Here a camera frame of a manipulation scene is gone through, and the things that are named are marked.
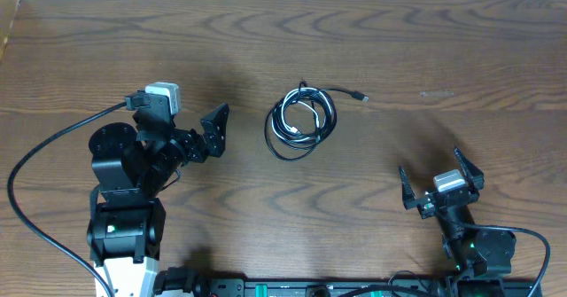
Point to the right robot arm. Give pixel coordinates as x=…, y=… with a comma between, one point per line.
x=482, y=256

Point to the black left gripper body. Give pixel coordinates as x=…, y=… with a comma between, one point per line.
x=191, y=144

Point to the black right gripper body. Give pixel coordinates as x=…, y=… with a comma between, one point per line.
x=428, y=208

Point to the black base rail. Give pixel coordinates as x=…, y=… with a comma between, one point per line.
x=354, y=288

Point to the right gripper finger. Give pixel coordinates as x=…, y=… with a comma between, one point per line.
x=407, y=195
x=472, y=173

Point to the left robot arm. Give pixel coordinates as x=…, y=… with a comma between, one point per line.
x=133, y=164

